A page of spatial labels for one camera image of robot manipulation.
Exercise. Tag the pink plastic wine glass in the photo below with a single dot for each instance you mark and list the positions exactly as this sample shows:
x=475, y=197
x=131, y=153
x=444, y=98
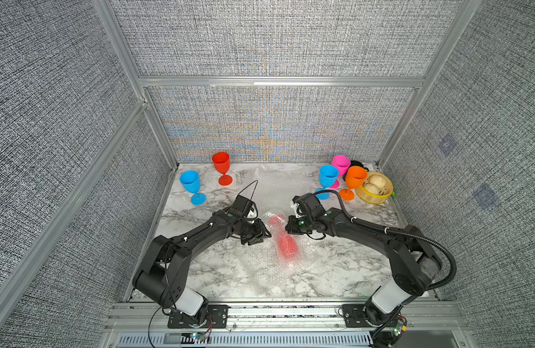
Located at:
x=342, y=163

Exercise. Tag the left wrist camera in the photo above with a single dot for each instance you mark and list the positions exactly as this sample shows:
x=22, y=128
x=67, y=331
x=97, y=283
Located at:
x=244, y=208

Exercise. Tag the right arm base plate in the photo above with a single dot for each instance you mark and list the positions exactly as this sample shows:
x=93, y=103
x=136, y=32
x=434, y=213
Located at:
x=362, y=316

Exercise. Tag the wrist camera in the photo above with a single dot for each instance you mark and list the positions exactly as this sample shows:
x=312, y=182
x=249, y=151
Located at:
x=244, y=208
x=307, y=205

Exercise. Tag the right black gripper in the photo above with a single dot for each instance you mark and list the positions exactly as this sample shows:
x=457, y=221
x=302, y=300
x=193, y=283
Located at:
x=291, y=228

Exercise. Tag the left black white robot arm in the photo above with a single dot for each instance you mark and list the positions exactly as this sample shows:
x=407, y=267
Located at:
x=163, y=272

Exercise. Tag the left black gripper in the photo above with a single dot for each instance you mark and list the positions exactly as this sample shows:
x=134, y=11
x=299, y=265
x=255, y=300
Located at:
x=259, y=233

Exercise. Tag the aluminium front rail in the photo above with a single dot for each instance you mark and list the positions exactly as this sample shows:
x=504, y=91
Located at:
x=310, y=314

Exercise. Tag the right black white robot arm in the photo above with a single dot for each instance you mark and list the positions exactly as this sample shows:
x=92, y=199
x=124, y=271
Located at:
x=413, y=261

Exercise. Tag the yellow bowl with buns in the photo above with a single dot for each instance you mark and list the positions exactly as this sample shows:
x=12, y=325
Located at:
x=376, y=189

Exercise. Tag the orange wine glass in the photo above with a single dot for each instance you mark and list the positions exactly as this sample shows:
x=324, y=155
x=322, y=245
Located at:
x=355, y=177

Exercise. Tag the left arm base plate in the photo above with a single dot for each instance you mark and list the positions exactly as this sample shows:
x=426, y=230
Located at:
x=212, y=317

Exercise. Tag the blue wine glass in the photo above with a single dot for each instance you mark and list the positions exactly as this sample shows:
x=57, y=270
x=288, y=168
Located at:
x=327, y=177
x=190, y=181

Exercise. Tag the red plastic wine glass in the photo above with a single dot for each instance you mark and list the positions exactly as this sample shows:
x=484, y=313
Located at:
x=221, y=161

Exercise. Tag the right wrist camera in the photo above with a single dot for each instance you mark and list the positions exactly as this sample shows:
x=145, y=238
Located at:
x=307, y=205

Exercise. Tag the black mug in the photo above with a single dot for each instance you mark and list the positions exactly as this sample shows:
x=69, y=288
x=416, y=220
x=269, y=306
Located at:
x=358, y=164

